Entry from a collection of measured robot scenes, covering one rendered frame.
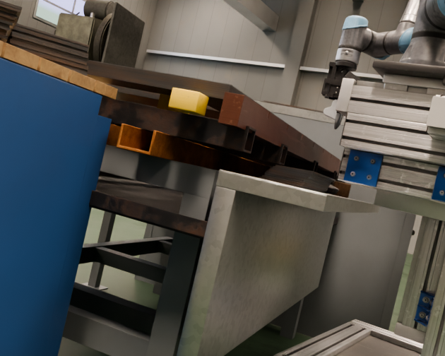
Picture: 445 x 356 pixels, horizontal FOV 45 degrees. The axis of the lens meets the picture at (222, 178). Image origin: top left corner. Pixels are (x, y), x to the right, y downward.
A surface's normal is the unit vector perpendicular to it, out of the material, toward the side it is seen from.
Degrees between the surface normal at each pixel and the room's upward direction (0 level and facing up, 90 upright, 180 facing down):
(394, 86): 90
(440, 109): 90
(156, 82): 90
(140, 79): 90
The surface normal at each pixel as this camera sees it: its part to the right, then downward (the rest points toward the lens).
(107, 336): -0.34, -0.06
